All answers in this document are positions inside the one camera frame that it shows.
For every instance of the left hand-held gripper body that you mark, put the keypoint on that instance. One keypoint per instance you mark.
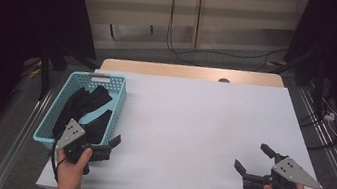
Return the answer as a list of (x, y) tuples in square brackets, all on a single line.
[(71, 134)]

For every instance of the white power plug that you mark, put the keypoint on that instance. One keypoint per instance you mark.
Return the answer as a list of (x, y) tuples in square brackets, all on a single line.
[(329, 116)]

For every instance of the beige low cabinet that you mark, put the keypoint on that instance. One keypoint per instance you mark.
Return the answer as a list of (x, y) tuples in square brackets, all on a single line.
[(234, 26)]

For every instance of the black pants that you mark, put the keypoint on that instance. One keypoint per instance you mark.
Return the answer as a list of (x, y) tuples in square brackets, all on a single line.
[(84, 105)]

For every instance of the light wooden table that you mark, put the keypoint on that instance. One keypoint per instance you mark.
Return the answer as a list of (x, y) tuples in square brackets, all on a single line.
[(160, 68)]

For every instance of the large black curtain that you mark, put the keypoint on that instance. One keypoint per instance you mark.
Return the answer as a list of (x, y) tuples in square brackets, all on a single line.
[(3, 33)]

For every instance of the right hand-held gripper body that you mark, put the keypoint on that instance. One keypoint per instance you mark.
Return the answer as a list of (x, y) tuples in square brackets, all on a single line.
[(293, 172)]

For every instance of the light blue plastic basket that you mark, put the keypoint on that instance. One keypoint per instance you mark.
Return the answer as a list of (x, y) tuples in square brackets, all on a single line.
[(114, 81)]

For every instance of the black stand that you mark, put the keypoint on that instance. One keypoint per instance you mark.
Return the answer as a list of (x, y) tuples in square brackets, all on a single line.
[(318, 83), (45, 72)]

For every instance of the person's left hand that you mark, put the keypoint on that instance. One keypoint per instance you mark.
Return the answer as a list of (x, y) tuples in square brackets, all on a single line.
[(69, 177)]

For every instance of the white table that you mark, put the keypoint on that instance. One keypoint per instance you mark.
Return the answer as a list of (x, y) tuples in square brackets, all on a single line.
[(185, 127)]

